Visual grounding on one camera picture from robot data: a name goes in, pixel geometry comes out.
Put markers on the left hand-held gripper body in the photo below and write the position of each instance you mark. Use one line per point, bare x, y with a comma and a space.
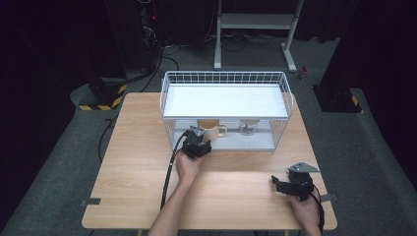
196, 147

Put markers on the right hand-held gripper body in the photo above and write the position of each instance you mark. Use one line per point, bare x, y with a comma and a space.
301, 185

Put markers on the beige cup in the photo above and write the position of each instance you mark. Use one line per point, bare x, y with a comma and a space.
213, 129

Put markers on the person's left hand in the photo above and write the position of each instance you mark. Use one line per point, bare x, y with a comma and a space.
188, 170

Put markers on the person's right hand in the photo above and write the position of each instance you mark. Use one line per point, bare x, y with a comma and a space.
306, 213

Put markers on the grey tape strip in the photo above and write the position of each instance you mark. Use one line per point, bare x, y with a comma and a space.
91, 202
328, 198

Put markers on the black yellow striped base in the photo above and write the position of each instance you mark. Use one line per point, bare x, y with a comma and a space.
105, 93
339, 100

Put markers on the small red object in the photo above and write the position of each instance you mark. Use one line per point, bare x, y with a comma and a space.
303, 73

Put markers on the dark equipment tower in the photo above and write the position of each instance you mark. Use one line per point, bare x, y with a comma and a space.
149, 32

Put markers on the grey metal stand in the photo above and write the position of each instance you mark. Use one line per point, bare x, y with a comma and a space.
255, 21

